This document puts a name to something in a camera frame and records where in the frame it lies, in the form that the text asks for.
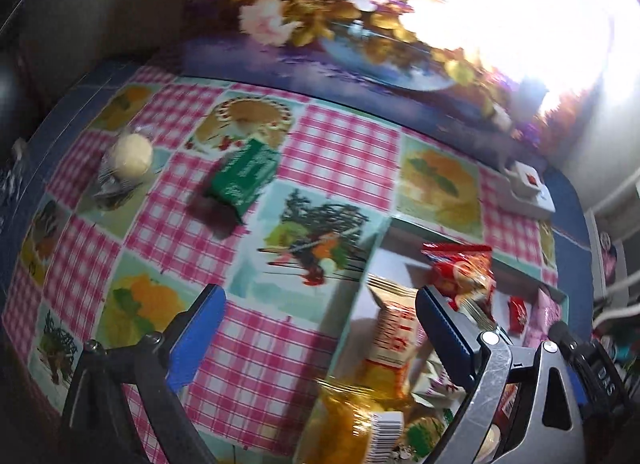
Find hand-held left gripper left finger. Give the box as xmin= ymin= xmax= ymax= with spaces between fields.
xmin=57 ymin=284 xmax=228 ymax=464

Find yellow clear-wrapped cake packet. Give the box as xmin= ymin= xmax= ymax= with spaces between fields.
xmin=305 ymin=376 xmax=406 ymax=464

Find white shelf frame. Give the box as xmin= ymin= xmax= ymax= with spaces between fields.
xmin=585 ymin=179 xmax=640 ymax=325

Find round cream pastry in wrap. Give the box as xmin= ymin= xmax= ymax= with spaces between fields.
xmin=92 ymin=131 xmax=155 ymax=210

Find white desk lamp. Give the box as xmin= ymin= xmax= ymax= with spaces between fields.
xmin=507 ymin=76 xmax=548 ymax=122

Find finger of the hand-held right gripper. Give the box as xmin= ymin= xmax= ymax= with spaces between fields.
xmin=550 ymin=320 xmax=576 ymax=352

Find small red candy packet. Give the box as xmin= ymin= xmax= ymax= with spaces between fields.
xmin=507 ymin=295 xmax=530 ymax=335

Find beige egg roll packet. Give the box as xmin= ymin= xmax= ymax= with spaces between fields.
xmin=357 ymin=274 xmax=426 ymax=395

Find pink snack packet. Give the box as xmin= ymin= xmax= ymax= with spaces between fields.
xmin=527 ymin=286 xmax=563 ymax=345

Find cluttered colourful small items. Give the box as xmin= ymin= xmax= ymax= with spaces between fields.
xmin=595 ymin=324 xmax=640 ymax=375

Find large red snack packet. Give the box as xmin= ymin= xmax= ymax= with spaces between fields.
xmin=422 ymin=242 xmax=496 ymax=312

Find green snack packet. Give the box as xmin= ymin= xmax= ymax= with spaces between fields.
xmin=202 ymin=138 xmax=280 ymax=225

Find white power strip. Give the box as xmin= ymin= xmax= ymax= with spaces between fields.
xmin=500 ymin=169 xmax=557 ymax=219

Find white tray with teal rim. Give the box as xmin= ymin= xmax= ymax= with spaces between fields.
xmin=292 ymin=216 xmax=571 ymax=464

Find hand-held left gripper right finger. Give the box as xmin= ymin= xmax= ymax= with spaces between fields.
xmin=415 ymin=286 xmax=586 ymax=464

